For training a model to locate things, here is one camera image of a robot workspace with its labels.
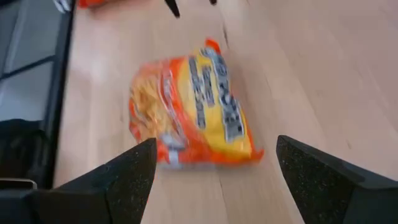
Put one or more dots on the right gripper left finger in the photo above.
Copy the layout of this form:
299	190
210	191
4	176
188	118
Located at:
124	193

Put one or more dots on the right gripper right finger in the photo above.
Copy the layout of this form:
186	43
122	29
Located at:
326	193

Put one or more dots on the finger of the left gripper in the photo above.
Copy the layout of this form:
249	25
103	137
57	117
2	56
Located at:
213	2
172	7

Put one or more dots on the orange Maruchan ramen pack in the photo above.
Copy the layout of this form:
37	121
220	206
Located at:
91	3
192	109

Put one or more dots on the silver metal bracket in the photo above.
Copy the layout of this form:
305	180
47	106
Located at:
18	183

